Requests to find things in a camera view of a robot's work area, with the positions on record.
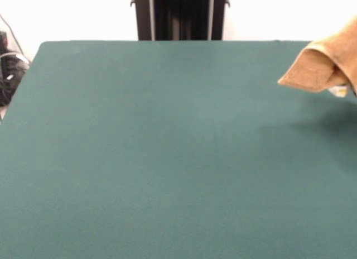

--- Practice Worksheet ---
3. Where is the tan terry towel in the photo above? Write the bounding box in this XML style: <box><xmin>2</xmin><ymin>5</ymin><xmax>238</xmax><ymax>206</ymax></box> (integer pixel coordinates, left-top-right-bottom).
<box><xmin>277</xmin><ymin>15</ymin><xmax>357</xmax><ymax>98</ymax></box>

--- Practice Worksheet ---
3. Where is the dark green table cloth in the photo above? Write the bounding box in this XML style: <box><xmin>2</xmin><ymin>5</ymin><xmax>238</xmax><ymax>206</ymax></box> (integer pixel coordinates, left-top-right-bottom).
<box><xmin>0</xmin><ymin>40</ymin><xmax>357</xmax><ymax>259</ymax></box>

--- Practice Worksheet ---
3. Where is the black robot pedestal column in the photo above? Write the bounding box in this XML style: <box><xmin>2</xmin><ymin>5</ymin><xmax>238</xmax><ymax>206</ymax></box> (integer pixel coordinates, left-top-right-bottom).
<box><xmin>129</xmin><ymin>0</ymin><xmax>231</xmax><ymax>41</ymax></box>

